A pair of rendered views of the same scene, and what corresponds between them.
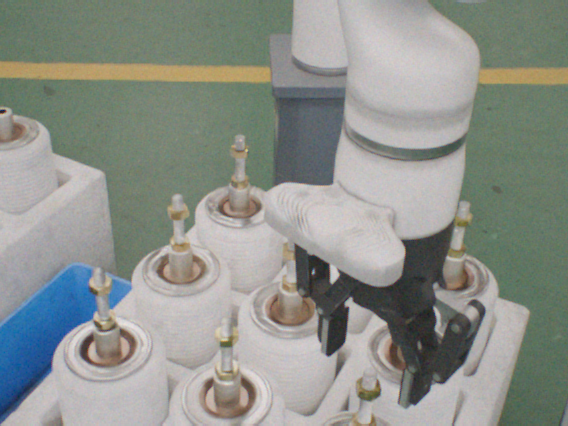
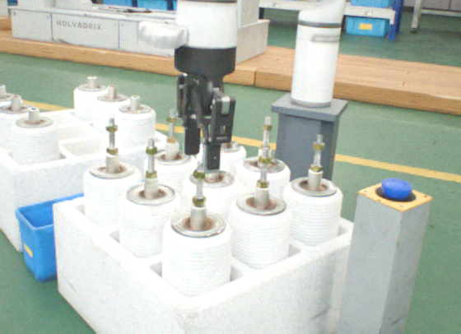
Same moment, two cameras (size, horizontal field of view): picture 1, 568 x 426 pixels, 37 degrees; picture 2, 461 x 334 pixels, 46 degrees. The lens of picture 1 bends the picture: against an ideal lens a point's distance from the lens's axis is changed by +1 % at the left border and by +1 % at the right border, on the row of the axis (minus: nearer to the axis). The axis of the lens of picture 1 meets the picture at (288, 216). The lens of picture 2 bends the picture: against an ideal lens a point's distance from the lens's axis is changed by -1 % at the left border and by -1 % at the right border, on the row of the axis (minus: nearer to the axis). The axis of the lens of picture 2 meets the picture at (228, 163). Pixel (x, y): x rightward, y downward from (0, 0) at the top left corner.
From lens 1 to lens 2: 0.45 m
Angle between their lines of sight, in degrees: 27
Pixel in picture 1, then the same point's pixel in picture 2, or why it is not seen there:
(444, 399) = (268, 226)
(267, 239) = (228, 162)
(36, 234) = (130, 157)
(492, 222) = not seen: hidden behind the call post
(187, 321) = (162, 179)
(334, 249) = (149, 34)
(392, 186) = (186, 15)
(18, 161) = (133, 119)
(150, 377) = (123, 183)
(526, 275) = (424, 266)
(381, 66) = not seen: outside the picture
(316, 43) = (300, 86)
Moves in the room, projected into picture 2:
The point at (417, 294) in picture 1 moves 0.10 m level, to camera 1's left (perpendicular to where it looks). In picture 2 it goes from (205, 90) to (134, 78)
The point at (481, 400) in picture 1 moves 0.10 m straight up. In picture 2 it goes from (308, 255) to (315, 195)
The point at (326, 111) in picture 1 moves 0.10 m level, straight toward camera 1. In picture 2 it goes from (300, 126) to (283, 137)
